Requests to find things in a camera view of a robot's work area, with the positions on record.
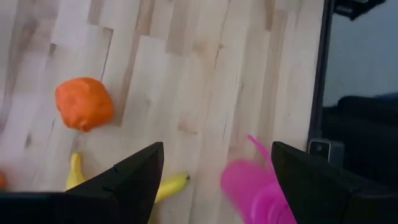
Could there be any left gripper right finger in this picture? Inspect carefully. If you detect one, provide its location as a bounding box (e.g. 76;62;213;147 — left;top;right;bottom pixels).
271;141;356;224

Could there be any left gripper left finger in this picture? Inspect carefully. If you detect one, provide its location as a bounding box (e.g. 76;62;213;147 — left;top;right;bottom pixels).
62;141;165;224

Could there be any yellow toy banana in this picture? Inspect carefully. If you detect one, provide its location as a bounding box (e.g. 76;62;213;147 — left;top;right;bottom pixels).
65;152;191;220

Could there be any pink plastic squeeze bottle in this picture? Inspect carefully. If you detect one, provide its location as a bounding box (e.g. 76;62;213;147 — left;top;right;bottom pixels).
220;134;299;224

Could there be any orange toy fruit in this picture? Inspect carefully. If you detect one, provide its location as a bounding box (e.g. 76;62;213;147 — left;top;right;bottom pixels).
55;77;116;133

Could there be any silver frame bracket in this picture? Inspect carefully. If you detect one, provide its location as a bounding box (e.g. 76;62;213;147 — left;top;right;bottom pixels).
307;138;346;167

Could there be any black metal table frame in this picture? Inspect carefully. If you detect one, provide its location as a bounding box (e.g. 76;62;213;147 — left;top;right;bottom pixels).
307;0;336;151

